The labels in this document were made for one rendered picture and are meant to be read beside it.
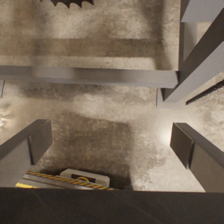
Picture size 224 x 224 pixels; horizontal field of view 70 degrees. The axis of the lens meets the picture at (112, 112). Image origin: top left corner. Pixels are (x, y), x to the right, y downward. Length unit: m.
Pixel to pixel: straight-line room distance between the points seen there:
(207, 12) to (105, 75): 0.51
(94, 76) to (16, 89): 0.73
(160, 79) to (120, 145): 0.48
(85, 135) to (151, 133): 0.41
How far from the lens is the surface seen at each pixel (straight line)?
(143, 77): 0.68
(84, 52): 1.16
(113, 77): 0.68
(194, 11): 0.25
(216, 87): 0.67
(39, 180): 0.79
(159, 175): 1.02
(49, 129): 0.17
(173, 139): 0.17
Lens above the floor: 0.98
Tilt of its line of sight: 79 degrees down
